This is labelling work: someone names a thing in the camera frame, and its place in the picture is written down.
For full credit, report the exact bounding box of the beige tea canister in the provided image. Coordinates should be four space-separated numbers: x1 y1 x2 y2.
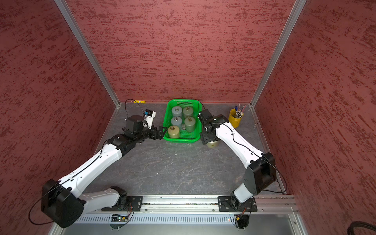
167 125 180 139

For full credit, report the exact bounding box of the green tea canister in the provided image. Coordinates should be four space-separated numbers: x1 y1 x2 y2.
184 117 196 133

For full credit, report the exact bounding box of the yellow-green tea canister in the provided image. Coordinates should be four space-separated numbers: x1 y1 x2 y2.
207 141 219 148

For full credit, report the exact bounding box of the grey-green tea canister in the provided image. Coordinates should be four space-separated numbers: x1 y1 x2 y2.
170 116 183 130
183 106 194 119

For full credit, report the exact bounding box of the grey-green tea canister front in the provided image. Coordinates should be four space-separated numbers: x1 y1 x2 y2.
170 116 183 130

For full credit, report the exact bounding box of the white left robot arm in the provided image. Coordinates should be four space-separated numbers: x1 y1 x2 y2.
41 126 167 228

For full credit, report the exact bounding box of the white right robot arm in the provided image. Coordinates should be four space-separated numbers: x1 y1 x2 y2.
198 109 277 210

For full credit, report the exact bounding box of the green plastic basket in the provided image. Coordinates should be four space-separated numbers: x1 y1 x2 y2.
163 99 203 144

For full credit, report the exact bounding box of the grey tea canister back left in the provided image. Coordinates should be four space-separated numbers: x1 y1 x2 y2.
171 106 183 118

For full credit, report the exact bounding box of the yellow metal pencil bucket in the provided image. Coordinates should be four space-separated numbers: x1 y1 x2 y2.
228 109 242 128

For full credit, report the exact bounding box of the bundle of pencils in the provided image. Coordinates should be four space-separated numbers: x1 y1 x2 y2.
233 104 246 118

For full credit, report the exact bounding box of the yellow marker pen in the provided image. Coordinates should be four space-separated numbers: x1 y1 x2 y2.
133 100 146 104

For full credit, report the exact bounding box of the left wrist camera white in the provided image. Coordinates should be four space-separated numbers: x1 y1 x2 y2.
144 109 156 129

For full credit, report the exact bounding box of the aluminium corner post right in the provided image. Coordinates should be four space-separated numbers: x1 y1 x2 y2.
250 0 307 108

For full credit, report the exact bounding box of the aluminium corner post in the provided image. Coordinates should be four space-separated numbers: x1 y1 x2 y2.
250 0 307 108
54 0 121 109

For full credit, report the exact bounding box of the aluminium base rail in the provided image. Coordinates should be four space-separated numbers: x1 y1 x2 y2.
50 194 307 235

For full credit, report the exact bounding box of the aluminium corner post left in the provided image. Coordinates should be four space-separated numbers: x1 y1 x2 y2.
54 0 121 109

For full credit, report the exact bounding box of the black cable bottom right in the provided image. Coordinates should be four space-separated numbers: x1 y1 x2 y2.
347 221 376 235

